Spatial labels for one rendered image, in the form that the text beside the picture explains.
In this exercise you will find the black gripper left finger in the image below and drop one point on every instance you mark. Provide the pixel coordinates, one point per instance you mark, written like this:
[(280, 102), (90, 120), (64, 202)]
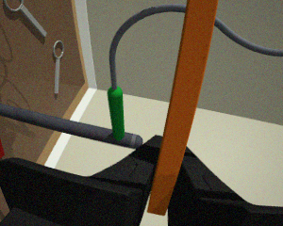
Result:
[(116, 196)]

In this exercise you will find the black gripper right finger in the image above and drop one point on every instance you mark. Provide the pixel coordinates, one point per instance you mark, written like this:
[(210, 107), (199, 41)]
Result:
[(202, 199)]

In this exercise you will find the orange bar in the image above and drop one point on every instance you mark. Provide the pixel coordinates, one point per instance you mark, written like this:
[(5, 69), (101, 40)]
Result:
[(189, 70)]

